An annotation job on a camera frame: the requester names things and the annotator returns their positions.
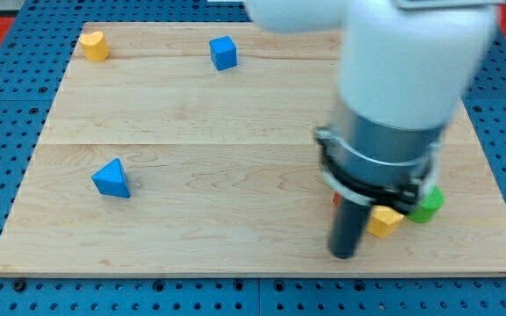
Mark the blue triangle block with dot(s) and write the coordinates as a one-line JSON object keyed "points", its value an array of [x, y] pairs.
{"points": [[111, 180]]}

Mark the blue cube block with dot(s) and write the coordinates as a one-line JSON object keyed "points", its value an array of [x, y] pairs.
{"points": [[223, 52]]}

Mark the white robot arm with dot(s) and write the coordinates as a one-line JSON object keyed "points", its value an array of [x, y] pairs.
{"points": [[403, 67]]}

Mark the yellow heart block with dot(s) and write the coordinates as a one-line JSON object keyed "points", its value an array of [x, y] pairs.
{"points": [[94, 46]]}

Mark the red block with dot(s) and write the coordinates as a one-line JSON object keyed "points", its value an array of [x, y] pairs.
{"points": [[336, 199]]}

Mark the silver black wrist mount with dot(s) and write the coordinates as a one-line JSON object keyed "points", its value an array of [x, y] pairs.
{"points": [[369, 163]]}

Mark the green block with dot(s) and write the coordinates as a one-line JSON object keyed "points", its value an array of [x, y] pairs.
{"points": [[428, 207]]}

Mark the wooden board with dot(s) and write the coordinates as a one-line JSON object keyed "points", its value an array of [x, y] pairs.
{"points": [[223, 170]]}

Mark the yellow pentagon block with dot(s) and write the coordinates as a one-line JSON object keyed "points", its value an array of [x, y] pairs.
{"points": [[383, 221]]}

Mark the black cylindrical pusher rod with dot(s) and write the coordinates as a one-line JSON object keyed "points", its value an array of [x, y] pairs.
{"points": [[348, 226]]}

